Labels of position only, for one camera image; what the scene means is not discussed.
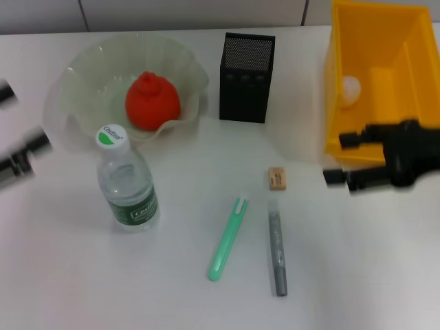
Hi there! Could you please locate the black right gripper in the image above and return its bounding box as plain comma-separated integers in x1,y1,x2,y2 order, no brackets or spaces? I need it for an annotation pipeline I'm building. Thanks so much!
322,118,440,193

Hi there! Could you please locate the beige eraser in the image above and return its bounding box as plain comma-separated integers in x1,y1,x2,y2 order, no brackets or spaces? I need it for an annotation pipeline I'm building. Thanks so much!
267,166,288,190

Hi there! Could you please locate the white paper ball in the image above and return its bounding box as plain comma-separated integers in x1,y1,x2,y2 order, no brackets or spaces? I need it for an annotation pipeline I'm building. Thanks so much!
342,75,364,108

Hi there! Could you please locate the grey glitter pen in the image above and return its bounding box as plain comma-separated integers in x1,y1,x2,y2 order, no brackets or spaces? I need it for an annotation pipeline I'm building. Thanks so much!
267,199,288,297

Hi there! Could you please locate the clear water bottle green label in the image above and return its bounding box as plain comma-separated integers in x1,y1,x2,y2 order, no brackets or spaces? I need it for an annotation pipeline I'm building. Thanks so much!
95,122,161,234

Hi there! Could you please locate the green pen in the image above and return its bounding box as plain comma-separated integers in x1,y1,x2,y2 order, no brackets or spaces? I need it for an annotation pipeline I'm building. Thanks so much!
208,196,250,282

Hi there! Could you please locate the orange fruit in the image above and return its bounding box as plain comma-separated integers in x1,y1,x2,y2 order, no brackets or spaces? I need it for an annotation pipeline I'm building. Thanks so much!
124,71,182,131

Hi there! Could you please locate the green glass fruit plate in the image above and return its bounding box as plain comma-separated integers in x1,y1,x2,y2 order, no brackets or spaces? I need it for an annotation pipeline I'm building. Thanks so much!
44,32,210,149

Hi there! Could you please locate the black mesh pen holder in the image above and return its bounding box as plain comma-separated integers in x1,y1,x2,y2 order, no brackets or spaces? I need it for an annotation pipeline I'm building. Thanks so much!
218,32,276,124

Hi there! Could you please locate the yellow plastic bin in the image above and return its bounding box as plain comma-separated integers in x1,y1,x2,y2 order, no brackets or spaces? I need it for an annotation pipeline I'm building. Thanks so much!
324,0,440,162

